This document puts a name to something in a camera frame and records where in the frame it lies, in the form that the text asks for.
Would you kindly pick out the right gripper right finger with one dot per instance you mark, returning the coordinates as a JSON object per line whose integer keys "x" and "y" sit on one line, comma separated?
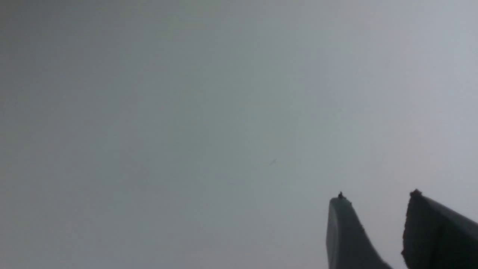
{"x": 437, "y": 237}

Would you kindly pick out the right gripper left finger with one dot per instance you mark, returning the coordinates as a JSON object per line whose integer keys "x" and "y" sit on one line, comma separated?
{"x": 347, "y": 244}

